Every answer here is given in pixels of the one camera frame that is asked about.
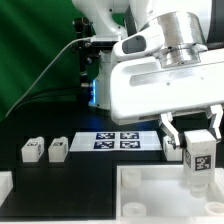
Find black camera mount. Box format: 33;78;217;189
72;17;99;87

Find black cables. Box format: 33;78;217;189
6;85;84;116

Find white marker sheet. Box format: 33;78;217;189
70;131;161;152

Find white obstacle block left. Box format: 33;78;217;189
0;171;13;207

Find grey cable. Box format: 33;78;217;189
4;37;93;118

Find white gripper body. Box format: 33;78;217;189
110;49;224;125

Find white square tabletop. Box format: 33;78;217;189
116;165;224;224

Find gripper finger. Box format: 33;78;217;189
205;104;223;143
158;112;185;149

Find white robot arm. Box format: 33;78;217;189
72;0;224;148

